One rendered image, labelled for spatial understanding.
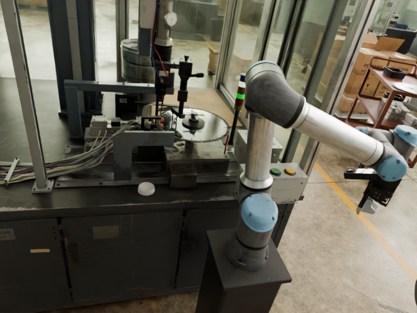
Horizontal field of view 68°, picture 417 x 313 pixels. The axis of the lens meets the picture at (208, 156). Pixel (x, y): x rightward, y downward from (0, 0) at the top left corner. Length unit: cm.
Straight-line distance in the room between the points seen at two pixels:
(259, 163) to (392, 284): 167
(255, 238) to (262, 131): 34
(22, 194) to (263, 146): 94
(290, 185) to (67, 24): 135
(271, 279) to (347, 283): 124
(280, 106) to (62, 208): 90
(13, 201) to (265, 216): 94
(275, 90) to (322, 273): 166
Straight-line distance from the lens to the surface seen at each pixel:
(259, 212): 100
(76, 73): 186
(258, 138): 98
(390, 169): 96
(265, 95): 81
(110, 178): 140
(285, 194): 139
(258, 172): 105
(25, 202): 136
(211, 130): 144
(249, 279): 111
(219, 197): 136
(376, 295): 237
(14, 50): 115
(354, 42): 125
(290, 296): 208
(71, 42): 181
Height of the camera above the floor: 161
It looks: 32 degrees down
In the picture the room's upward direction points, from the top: 10 degrees clockwise
